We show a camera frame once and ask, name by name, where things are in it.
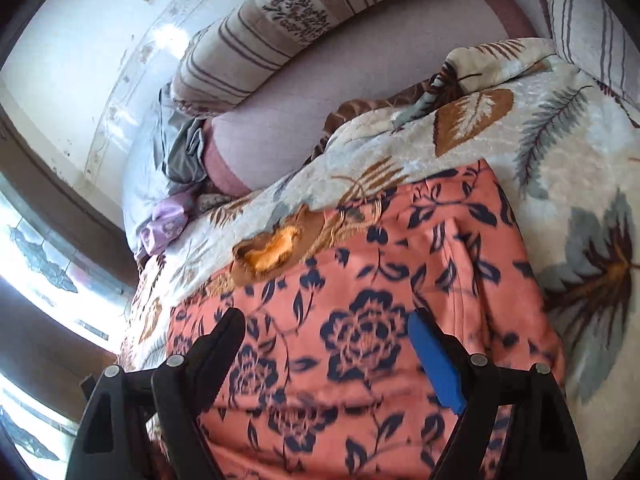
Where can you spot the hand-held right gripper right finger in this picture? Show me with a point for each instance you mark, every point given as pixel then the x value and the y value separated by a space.
pixel 435 360

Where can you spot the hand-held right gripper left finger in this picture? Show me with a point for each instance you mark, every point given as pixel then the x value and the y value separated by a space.
pixel 227 332

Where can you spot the orange floral garment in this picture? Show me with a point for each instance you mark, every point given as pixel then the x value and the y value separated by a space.
pixel 360 270

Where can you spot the purple floral cloth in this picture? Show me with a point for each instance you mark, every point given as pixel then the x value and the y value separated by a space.
pixel 162 225

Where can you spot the grey-blue cloth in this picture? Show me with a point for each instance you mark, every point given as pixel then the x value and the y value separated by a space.
pixel 185 160

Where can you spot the patterned glass window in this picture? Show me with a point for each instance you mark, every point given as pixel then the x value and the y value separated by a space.
pixel 40 260

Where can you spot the leaf print fleece blanket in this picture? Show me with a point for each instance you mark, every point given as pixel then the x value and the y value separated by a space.
pixel 565 160

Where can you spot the striped floral bolster pillow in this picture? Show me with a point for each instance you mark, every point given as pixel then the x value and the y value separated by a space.
pixel 280 25

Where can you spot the mauve bed sheet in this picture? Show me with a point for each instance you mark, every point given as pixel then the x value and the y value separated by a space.
pixel 380 45

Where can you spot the striped floral flat pillow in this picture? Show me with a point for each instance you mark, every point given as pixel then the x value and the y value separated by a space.
pixel 585 25

